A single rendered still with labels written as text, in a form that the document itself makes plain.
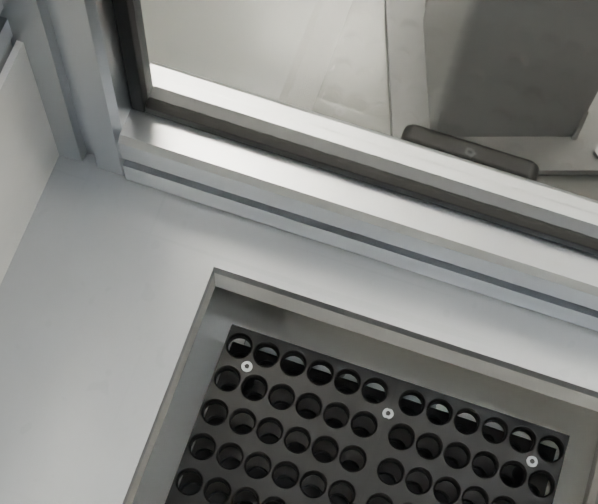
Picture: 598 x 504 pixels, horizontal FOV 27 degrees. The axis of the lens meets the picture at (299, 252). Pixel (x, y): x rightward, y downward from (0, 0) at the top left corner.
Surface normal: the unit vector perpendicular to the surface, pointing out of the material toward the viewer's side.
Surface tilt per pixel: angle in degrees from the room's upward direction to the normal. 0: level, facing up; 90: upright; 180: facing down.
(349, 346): 0
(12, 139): 90
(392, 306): 0
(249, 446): 0
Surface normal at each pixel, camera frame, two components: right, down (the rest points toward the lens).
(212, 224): 0.04, -0.37
